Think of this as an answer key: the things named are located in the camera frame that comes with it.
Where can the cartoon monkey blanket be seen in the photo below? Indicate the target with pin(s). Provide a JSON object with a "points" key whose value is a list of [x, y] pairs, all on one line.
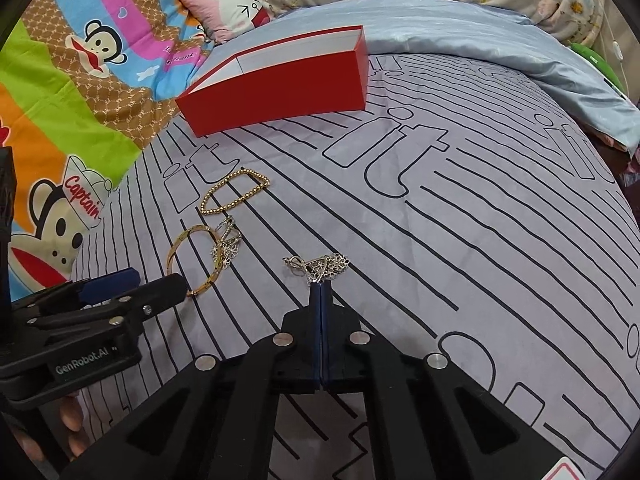
{"points": [[60, 85]]}

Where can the green plastic object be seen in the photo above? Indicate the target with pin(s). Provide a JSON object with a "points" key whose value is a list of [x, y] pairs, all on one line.
{"points": [[590, 55]]}

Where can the gold bangle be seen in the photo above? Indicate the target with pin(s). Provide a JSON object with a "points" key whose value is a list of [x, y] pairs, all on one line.
{"points": [[206, 287]]}

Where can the red cardboard box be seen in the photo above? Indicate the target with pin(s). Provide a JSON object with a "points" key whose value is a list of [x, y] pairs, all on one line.
{"points": [[275, 95]]}

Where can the light blue blanket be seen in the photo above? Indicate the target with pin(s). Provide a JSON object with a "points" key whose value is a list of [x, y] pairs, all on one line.
{"points": [[450, 30]]}

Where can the person's left hand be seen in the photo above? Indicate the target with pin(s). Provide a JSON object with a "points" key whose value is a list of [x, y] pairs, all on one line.
{"points": [[71, 412]]}

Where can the pink cartoon pillow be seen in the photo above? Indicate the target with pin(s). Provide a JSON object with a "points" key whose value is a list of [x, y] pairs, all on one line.
{"points": [[215, 10]]}

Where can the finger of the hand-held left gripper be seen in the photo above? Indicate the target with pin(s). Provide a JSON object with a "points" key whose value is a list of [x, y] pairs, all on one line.
{"points": [[110, 281], [160, 290]]}

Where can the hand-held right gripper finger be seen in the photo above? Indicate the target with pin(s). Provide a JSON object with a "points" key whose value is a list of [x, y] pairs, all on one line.
{"points": [[325, 320], [314, 320]]}

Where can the red and white card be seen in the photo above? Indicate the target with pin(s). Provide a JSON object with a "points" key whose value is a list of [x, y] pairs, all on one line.
{"points": [[565, 471]]}

